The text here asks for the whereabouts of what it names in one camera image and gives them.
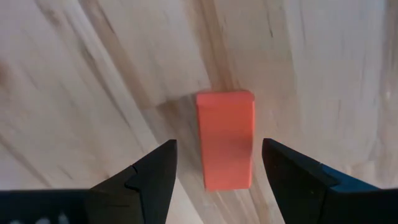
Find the red rectangular block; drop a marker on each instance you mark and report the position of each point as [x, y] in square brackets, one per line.
[225, 140]

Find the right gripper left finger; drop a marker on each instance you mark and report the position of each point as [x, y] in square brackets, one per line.
[146, 193]

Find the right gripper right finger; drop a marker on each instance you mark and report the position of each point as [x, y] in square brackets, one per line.
[304, 193]

